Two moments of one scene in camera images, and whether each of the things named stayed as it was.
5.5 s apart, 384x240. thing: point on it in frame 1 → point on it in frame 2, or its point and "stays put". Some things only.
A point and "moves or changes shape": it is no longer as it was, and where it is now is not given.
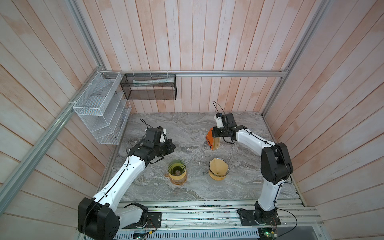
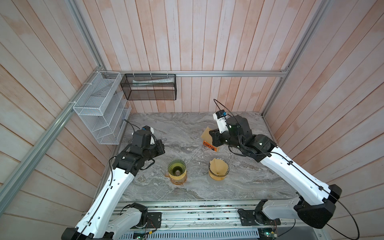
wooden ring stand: [177, 177] stays put
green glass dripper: [176, 167] stays put
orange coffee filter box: [209, 138] moves or changes shape
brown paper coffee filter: [218, 166] stays put
